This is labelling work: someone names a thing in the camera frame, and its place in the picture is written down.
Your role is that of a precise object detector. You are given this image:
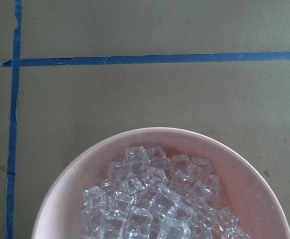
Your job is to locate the clear ice cubes pile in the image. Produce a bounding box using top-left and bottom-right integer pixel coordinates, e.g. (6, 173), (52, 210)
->
(81, 146), (248, 239)

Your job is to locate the pink bowl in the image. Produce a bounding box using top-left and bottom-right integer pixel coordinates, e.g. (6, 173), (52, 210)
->
(32, 127), (290, 239)

